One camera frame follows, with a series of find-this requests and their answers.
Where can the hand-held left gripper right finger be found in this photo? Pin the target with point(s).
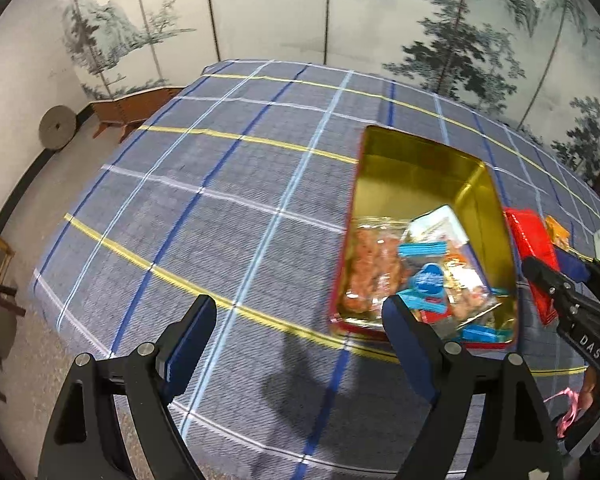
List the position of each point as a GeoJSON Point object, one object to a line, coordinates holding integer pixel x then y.
{"type": "Point", "coordinates": [399, 345]}

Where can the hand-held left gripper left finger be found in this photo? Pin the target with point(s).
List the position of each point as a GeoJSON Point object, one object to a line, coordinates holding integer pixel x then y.
{"type": "Point", "coordinates": [192, 350]}

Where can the small blue candy packet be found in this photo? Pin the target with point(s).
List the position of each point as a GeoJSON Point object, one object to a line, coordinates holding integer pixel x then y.
{"type": "Point", "coordinates": [430, 280]}

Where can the clear packet of orange snacks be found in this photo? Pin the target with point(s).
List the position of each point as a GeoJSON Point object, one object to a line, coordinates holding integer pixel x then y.
{"type": "Point", "coordinates": [372, 265]}

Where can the clear blue-edged snack packet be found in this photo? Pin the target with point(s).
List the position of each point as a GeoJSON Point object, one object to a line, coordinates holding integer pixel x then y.
{"type": "Point", "coordinates": [472, 285]}

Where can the maroon tin box gold inside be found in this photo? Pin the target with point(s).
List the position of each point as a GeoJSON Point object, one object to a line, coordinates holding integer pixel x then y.
{"type": "Point", "coordinates": [420, 175]}

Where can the orange nut snack packet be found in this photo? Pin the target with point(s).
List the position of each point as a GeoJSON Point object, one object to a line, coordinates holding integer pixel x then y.
{"type": "Point", "coordinates": [557, 232]}

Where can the red snack packet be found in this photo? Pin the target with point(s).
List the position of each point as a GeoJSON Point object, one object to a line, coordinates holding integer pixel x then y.
{"type": "Point", "coordinates": [532, 245]}

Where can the pink ribbon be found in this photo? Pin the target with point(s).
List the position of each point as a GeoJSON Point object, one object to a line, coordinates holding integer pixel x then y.
{"type": "Point", "coordinates": [565, 417]}

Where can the plaid grey blue tablecloth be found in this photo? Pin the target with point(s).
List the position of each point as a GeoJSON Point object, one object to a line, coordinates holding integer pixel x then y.
{"type": "Point", "coordinates": [205, 200]}

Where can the brown wooden bench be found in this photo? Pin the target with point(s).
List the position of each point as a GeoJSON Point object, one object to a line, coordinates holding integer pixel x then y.
{"type": "Point", "coordinates": [130, 110]}

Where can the round stone wheel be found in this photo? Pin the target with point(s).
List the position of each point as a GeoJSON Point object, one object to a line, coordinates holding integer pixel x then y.
{"type": "Point", "coordinates": [57, 127]}

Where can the painted folding screen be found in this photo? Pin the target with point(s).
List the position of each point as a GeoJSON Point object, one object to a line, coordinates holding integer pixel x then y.
{"type": "Point", "coordinates": [300, 10]}

